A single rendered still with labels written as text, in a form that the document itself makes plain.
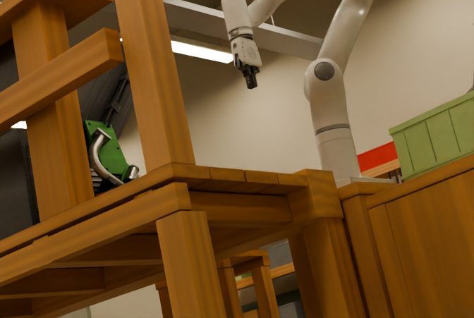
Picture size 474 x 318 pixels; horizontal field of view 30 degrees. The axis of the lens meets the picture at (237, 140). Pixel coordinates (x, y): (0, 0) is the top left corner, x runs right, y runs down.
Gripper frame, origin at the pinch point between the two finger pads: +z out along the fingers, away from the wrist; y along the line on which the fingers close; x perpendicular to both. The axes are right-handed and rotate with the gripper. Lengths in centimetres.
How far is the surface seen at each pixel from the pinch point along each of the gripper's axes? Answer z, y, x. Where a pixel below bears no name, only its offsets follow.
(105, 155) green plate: 16, -36, 37
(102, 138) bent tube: 11, -39, 35
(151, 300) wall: -32, 525, 596
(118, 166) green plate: 20, -33, 36
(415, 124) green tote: 36, -4, -56
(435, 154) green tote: 46, -5, -60
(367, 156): -83, 461, 226
